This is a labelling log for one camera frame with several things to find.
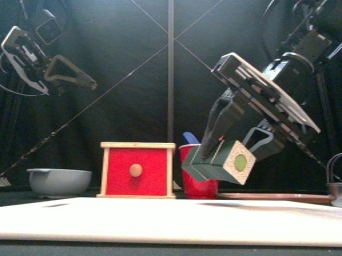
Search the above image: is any dark green toy sushi roll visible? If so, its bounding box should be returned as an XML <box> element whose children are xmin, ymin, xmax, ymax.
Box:
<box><xmin>179</xmin><ymin>139</ymin><xmax>258</xmax><ymax>186</ymax></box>

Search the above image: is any pink-brown plate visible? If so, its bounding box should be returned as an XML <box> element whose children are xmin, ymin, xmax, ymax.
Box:
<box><xmin>217</xmin><ymin>192</ymin><xmax>334</xmax><ymax>206</ymax></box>

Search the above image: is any white cutting board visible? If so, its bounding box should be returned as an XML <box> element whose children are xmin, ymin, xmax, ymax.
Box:
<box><xmin>0</xmin><ymin>196</ymin><xmax>342</xmax><ymax>248</ymax></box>

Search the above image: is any blue plastic utensil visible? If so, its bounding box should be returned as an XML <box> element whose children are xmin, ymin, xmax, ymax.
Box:
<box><xmin>182</xmin><ymin>131</ymin><xmax>202</xmax><ymax>145</ymax></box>

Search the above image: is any red plastic cup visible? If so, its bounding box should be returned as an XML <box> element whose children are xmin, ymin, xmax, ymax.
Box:
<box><xmin>178</xmin><ymin>143</ymin><xmax>221</xmax><ymax>200</ymax></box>

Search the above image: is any wooden box with red drawer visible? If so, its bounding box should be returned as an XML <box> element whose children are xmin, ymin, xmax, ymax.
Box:
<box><xmin>96</xmin><ymin>141</ymin><xmax>178</xmax><ymax>200</ymax></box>

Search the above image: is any grey-blue bowl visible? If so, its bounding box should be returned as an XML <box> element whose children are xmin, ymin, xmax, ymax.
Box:
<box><xmin>26</xmin><ymin>167</ymin><xmax>94</xmax><ymax>200</ymax></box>

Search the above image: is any thin diagonal brace wire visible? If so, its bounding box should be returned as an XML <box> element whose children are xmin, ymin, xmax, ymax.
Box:
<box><xmin>0</xmin><ymin>0</ymin><xmax>226</xmax><ymax>177</ymax></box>
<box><xmin>130</xmin><ymin>0</ymin><xmax>342</xmax><ymax>183</ymax></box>

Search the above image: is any vertical metal frame pole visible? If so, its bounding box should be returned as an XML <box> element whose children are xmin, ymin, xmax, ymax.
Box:
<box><xmin>166</xmin><ymin>0</ymin><xmax>177</xmax><ymax>143</ymax></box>

